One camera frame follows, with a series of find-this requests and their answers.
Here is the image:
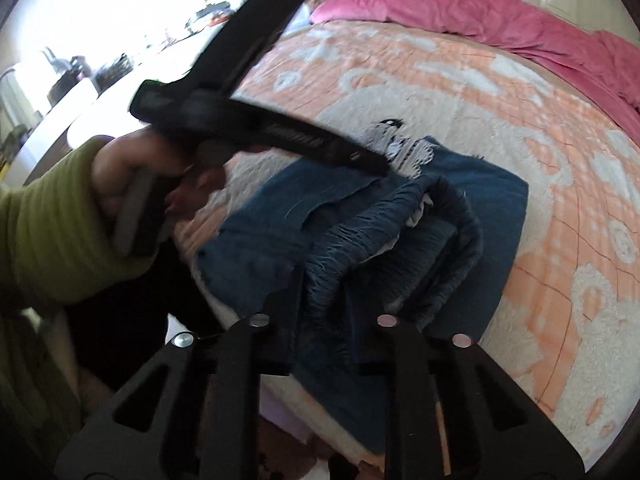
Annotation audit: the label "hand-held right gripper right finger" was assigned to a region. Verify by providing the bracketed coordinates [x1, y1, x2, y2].
[349, 305, 587, 480]

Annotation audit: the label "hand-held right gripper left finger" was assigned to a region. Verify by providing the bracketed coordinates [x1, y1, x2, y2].
[54, 269, 307, 480]

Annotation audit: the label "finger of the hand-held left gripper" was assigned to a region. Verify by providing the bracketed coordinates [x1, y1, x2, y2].
[191, 0, 307, 103]
[327, 136, 392, 178]

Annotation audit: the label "blue denim pants with lace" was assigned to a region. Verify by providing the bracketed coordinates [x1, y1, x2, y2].
[197, 120, 529, 463]

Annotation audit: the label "person's left forearm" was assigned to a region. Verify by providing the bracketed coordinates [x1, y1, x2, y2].
[0, 137, 166, 321]

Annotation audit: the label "person's left hand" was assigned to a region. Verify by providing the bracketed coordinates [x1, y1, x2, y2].
[92, 126, 227, 242]

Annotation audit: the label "peach printed fleece blanket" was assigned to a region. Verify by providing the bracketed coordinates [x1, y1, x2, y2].
[175, 20, 640, 471]

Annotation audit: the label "pink duvet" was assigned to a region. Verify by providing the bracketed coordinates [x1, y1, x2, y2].
[310, 0, 640, 111]

